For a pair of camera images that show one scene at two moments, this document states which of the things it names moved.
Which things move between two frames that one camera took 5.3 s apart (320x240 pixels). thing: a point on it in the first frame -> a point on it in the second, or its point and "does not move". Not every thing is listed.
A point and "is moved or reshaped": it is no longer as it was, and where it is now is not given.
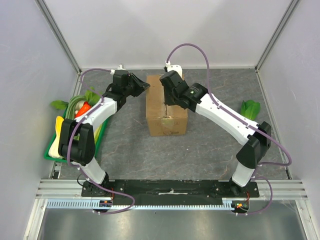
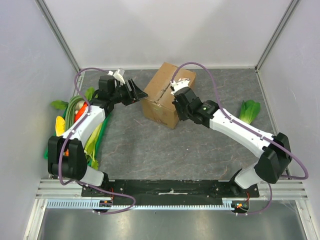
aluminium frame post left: [50, 16] does not move
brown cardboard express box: [163, 120] is moved or reshaped
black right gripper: [167, 99] -> [180, 93]
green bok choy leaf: [250, 109] does not move
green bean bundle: [70, 112] does not move
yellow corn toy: [58, 122] does not move
